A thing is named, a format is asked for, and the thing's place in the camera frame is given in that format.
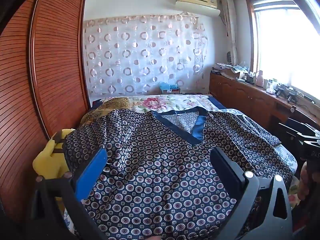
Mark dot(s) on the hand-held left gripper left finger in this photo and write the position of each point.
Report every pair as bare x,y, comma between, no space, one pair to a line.
91,175

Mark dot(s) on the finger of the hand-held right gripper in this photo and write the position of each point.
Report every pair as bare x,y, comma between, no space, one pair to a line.
290,129

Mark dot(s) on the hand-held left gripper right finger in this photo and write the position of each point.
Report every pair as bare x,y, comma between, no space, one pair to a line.
225,167

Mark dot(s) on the navy circle-patterned pajama top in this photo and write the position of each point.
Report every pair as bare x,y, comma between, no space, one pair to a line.
162,167

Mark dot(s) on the person's right hand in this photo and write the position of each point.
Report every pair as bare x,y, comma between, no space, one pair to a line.
306,182

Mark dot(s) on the blue floral quilt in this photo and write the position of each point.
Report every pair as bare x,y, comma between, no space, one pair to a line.
287,157

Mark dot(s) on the white wet wipes pack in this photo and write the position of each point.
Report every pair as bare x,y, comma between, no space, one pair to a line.
270,90

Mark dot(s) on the yellow plush toy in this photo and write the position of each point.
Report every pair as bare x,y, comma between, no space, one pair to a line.
47,160

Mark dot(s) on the white thermos jug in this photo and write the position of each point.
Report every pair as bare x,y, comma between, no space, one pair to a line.
260,78

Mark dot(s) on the wooden sideboard cabinet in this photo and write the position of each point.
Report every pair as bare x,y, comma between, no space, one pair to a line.
237,92

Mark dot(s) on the olive patterned pillow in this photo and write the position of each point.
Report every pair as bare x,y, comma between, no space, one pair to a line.
110,105

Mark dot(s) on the wooden-framed window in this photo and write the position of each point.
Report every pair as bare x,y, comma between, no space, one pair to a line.
287,42

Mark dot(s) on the pile of papers and boxes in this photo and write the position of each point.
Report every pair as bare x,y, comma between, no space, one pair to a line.
227,68

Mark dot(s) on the cream floral bedsheet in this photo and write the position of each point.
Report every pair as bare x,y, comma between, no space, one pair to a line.
155,103

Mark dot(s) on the blue tissue box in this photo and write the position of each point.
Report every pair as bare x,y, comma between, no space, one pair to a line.
170,87

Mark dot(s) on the wooden louvered wardrobe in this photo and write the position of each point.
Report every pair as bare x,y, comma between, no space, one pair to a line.
50,67

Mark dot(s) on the beige window curtain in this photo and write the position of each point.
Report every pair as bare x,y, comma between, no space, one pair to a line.
230,25

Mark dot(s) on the sheer circle-patterned curtain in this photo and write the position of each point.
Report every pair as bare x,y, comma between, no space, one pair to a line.
140,55

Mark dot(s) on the dark oval wall ornament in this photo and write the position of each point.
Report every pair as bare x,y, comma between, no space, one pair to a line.
228,57

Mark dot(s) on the cream wall air conditioner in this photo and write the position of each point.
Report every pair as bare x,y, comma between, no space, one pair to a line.
195,0

